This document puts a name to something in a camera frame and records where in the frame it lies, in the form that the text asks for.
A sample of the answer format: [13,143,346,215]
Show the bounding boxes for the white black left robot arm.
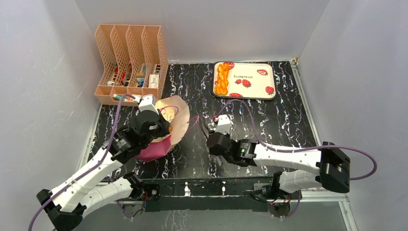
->
[37,110,170,231]

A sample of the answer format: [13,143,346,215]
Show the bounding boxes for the white medicine box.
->
[148,74,160,88]

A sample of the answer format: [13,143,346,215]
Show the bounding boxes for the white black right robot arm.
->
[206,132,350,199]

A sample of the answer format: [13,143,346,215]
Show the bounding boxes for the aluminium frame rail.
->
[62,181,350,205]

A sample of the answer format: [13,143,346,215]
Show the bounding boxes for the silver metal tongs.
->
[200,120,223,166]

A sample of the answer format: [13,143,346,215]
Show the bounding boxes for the pink paper gift bag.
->
[135,95,198,162]

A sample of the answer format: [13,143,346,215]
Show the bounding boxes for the orange braided fake bread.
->
[214,63,230,96]

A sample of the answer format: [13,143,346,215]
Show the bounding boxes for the peach plastic file organizer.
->
[94,24,168,105]

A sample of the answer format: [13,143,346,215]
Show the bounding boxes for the strawberry print metal tray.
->
[212,62,276,100]

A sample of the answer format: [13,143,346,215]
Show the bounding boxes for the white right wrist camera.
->
[215,114,231,135]

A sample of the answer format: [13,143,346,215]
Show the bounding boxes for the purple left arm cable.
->
[28,93,141,231]

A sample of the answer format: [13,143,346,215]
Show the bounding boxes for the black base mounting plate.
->
[113,177,302,219]

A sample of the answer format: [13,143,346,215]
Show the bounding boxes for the green white tube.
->
[113,94,128,102]

